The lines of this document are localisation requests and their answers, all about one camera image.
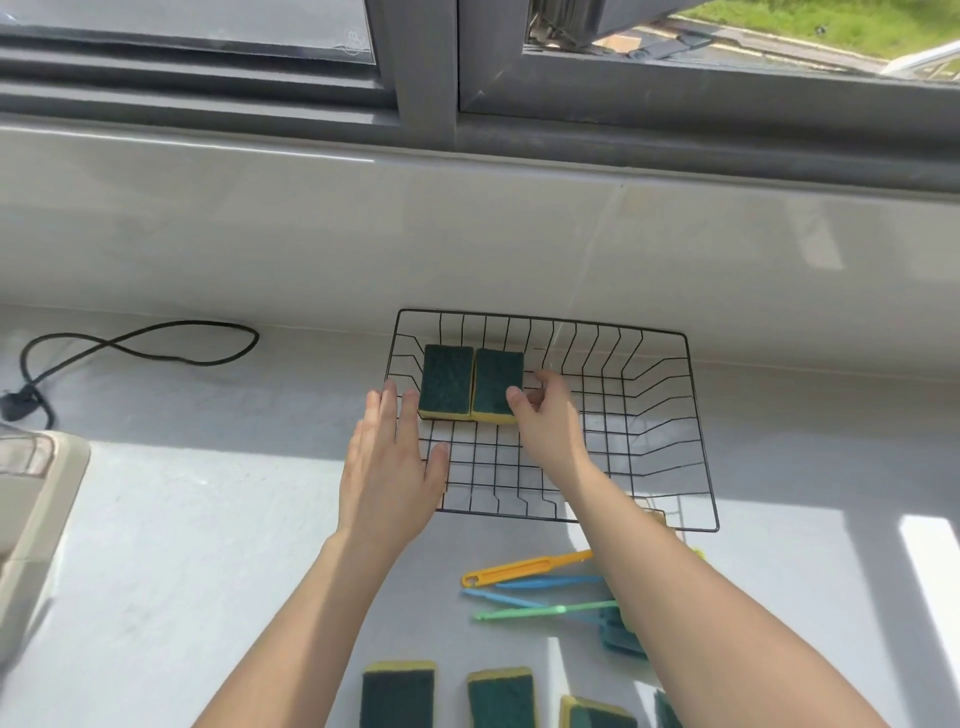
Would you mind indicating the open grey window sash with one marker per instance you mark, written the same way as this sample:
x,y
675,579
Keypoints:
x,y
570,19

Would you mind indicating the green sponge brush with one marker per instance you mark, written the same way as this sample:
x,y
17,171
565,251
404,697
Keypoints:
x,y
540,611

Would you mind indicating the person's left hand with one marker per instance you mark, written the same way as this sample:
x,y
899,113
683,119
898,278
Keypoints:
x,y
390,480

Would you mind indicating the person's right hand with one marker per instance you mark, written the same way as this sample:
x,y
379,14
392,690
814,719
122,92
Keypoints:
x,y
555,435

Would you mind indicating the cream coffee machine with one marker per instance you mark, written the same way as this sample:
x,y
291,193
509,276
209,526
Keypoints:
x,y
37,510

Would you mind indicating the person's right forearm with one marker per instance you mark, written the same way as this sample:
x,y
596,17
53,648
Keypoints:
x,y
697,622

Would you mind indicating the blue sponge brush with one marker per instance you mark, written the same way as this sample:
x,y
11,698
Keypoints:
x,y
622,637

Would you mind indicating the green and yellow sponge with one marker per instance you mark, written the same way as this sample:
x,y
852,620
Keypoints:
x,y
446,379
495,382
666,712
596,716
501,701
397,697

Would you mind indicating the silver metal railing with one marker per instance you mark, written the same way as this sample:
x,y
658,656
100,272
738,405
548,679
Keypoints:
x,y
922,58

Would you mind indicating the person's left forearm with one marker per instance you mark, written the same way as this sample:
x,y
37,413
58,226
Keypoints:
x,y
300,645

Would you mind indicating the dark grey window frame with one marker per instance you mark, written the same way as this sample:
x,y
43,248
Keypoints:
x,y
427,75

